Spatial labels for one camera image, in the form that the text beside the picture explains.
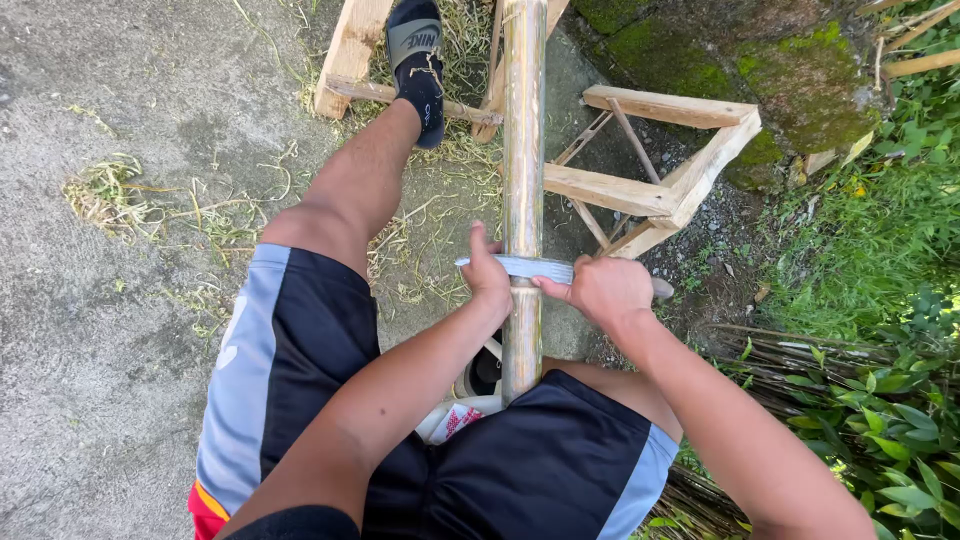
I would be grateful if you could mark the heap of bamboo shavings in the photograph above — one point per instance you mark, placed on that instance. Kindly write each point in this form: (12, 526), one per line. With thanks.
(120, 195)

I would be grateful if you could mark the mossy stone wall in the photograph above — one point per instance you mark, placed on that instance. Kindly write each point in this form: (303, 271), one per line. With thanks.
(750, 67)

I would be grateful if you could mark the wooden trestle frame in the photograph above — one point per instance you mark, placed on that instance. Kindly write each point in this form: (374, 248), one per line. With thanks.
(352, 52)
(675, 187)

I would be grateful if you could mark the red yellow cloth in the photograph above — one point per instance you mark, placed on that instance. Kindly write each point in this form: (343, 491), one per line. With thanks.
(204, 514)

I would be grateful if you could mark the bundle of bamboo strips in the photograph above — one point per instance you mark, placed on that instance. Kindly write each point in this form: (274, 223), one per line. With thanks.
(765, 382)

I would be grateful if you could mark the red white printed wrapper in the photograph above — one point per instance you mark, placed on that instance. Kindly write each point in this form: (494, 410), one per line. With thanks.
(461, 421)

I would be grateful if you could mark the person's right leg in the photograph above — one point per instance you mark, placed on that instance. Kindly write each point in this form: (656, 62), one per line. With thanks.
(622, 390)

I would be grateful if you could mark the black sock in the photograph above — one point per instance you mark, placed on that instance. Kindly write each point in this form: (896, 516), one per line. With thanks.
(421, 90)

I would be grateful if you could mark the bamboo fence sticks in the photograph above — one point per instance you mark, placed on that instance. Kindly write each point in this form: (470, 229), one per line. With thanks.
(919, 64)

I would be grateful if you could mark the bamboo pole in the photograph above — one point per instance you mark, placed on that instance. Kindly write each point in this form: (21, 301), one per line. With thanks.
(523, 150)

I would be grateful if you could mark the black and blue shorts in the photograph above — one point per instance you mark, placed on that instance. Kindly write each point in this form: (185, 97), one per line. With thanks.
(315, 390)

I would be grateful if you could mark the person's left leg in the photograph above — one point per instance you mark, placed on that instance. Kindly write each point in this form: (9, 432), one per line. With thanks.
(352, 187)

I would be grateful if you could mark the green plants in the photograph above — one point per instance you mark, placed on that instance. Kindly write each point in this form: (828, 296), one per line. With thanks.
(885, 225)

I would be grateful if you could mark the person's right hand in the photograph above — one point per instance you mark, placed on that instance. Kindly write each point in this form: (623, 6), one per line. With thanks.
(611, 292)

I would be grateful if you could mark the grey slide sandal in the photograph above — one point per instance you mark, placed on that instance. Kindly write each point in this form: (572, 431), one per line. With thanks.
(412, 37)

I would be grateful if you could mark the long steel knife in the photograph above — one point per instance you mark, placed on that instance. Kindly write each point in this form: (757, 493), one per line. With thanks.
(525, 268)

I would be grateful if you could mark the person's leg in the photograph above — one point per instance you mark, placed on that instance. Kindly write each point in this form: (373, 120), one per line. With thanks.
(352, 187)
(622, 390)

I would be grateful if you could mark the person's left hand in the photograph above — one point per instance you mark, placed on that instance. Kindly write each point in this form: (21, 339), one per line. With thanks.
(487, 281)

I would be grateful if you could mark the black shirt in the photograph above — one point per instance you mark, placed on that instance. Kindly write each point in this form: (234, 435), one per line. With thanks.
(300, 525)

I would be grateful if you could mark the person's left fingers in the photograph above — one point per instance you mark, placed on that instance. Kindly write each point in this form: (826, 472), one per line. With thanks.
(478, 240)

